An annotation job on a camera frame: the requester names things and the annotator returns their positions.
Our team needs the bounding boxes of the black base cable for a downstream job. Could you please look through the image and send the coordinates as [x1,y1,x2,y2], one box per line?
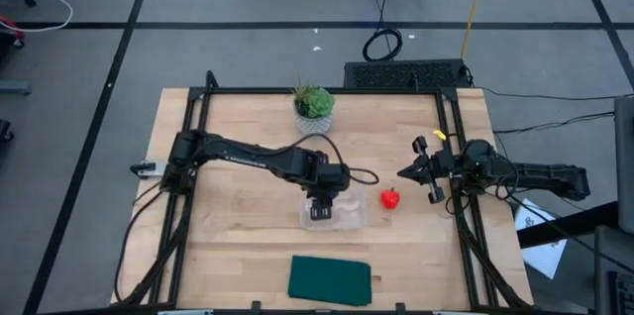
[112,188,169,304]

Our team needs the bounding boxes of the red object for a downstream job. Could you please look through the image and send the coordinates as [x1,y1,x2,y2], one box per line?
[0,14,26,50]

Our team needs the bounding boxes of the clear plastic tupperware container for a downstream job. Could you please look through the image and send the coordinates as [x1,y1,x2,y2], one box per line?
[299,183,369,232]

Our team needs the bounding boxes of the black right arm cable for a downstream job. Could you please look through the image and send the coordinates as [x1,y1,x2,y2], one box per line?
[443,131,634,263]

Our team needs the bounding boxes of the silver aluminium bracket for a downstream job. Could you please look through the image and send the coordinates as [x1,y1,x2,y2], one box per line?
[129,158,168,180]

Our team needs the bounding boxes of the grey cabinet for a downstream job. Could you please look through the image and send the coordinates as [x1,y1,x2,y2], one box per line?
[613,95,634,235]

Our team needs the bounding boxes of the dark desk with keyboard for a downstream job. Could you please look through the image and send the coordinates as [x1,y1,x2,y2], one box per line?
[593,224,634,315]

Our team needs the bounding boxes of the black desk beam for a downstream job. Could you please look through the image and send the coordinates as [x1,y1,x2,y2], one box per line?
[516,200,620,250]

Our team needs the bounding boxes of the red toy bell pepper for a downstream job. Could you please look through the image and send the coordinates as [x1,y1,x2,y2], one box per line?
[379,186,401,211]

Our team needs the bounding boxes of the black coiled cable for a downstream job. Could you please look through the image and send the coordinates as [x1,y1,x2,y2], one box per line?
[362,0,404,62]

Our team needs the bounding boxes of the succulent in white patterned pot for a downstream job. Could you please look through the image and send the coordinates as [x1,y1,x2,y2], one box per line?
[289,74,337,139]

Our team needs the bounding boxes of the black computer tower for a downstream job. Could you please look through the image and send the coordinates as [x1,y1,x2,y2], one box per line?
[343,58,472,90]

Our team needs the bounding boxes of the yellow hanging cable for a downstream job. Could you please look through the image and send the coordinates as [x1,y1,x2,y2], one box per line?
[460,0,492,60]

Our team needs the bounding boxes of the dark green cloth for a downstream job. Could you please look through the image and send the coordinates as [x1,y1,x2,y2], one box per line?
[287,254,373,308]

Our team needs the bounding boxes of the black floor cable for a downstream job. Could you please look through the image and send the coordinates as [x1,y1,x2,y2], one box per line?
[493,111,615,135]
[477,85,634,102]

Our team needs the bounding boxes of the black aluminium table frame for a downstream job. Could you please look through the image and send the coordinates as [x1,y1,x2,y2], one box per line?
[111,69,534,315]

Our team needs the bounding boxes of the white paper sheet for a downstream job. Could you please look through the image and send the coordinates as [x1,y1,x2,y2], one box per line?
[514,197,569,280]

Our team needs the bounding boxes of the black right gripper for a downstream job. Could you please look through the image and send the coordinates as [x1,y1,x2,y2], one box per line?
[396,135,463,205]

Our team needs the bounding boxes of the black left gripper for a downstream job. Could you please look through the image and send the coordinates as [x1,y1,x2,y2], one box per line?
[305,163,351,221]

